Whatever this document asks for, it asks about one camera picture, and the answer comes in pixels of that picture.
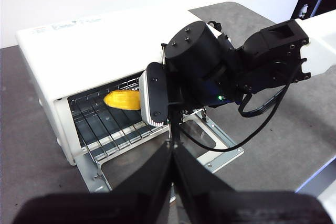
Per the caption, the white Toshiba toaster oven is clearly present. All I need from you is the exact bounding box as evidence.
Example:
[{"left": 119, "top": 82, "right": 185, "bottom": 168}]
[{"left": 15, "top": 7, "right": 211, "bottom": 167}]

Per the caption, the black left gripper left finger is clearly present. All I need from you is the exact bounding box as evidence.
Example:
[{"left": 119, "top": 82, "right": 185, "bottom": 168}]
[{"left": 12, "top": 142, "right": 173, "bottom": 224}]

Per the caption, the small white bottle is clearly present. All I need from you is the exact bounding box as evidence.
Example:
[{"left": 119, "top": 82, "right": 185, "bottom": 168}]
[{"left": 298, "top": 3, "right": 310, "bottom": 19}]

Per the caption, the yellow corn cob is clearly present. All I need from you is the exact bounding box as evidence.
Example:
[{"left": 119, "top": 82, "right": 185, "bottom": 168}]
[{"left": 103, "top": 90, "right": 142, "bottom": 111}]

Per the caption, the black camera cable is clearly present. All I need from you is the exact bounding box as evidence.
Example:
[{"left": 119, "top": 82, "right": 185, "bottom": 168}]
[{"left": 178, "top": 58, "right": 302, "bottom": 153}]

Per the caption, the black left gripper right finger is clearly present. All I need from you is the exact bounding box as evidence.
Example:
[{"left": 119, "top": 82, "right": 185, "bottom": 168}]
[{"left": 173, "top": 143, "right": 332, "bottom": 224}]

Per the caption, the metal wire oven rack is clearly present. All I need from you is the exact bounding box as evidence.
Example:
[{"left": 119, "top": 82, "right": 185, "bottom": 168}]
[{"left": 68, "top": 76, "right": 169, "bottom": 162}]

